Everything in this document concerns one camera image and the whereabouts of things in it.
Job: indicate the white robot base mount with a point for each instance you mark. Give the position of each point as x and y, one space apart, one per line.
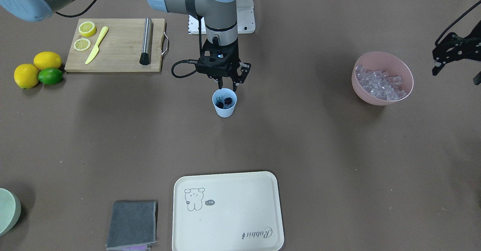
246 23

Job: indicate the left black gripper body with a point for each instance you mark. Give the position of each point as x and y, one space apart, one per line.
452 50

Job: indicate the lemon slice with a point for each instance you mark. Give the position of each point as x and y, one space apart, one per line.
87 29
82 44

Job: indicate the cream rabbit tray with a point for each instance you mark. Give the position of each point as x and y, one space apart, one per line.
227 212

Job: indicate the grey folded cloth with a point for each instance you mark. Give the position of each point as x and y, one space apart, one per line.
132 225

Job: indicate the whole lemon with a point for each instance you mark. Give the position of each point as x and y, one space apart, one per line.
26 76
47 59

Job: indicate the mint green bowl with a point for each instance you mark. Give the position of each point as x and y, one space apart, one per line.
10 210

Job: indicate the lower lemon slice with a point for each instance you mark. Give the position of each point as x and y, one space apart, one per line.
82 44

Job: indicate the lower whole lemon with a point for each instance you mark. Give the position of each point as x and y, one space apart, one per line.
26 76

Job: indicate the upper whole lemon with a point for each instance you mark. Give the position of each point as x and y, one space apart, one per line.
47 59

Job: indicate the clear ice cubes pile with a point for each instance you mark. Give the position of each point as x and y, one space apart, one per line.
380 84

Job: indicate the blue plastic cup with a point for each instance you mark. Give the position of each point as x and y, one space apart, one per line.
224 92

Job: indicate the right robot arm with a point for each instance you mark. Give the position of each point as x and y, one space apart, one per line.
220 16

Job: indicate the pink bowl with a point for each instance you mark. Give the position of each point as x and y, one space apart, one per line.
384 62

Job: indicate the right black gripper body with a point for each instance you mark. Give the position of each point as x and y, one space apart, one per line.
244 71

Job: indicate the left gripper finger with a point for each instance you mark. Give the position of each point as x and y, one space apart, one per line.
442 56
477 79

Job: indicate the wooden cutting board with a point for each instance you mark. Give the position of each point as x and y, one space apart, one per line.
121 48

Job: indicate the upper lemon slice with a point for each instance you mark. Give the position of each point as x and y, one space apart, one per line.
87 29

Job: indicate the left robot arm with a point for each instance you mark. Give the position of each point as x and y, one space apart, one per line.
438 42

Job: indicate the steel muddler black tip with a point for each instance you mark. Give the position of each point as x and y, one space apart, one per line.
145 57

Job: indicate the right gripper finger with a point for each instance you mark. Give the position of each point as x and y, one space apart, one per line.
239 75
219 80

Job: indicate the dark cherries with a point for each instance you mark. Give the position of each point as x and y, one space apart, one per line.
224 103

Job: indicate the green lime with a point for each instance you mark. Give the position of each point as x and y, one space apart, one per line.
50 76

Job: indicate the yellow plastic knife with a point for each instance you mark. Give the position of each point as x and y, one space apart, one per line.
96 47

